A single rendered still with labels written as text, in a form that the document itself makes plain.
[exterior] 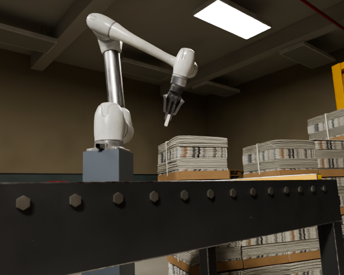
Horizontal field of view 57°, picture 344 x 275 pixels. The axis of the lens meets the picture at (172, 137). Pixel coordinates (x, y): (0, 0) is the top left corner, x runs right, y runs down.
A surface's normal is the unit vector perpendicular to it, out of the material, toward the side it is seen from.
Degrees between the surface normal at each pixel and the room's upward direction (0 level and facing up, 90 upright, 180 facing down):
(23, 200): 90
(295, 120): 90
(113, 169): 90
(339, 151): 90
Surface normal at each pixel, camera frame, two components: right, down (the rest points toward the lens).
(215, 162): 0.33, -0.17
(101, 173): -0.25, -0.15
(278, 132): -0.77, -0.08
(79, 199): 0.63, -0.15
